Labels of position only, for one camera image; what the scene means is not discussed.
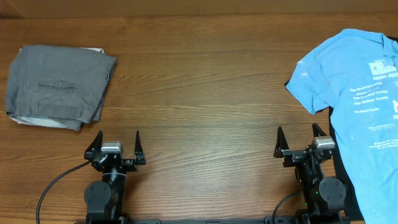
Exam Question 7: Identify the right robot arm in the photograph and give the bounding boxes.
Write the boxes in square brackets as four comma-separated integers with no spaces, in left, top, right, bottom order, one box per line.
[272,123,349,224]

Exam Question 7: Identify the black polo shirt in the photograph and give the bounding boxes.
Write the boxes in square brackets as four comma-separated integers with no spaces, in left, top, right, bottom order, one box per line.
[284,35,398,221]

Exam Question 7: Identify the folded grey trousers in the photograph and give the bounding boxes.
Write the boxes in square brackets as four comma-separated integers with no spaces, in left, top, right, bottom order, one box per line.
[5,45,117,131]

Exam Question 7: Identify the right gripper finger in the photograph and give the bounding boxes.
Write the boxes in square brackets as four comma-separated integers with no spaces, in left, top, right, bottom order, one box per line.
[274,126,290,157]
[312,123,327,138]

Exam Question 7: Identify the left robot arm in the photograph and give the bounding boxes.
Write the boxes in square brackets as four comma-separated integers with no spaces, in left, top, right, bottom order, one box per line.
[84,131,146,224]

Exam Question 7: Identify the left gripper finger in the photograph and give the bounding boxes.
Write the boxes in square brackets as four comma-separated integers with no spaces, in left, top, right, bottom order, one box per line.
[85,130,103,156]
[134,131,144,157]

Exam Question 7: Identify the light blue printed t-shirt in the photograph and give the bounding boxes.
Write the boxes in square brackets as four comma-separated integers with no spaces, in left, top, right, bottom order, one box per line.
[285,28,398,224]

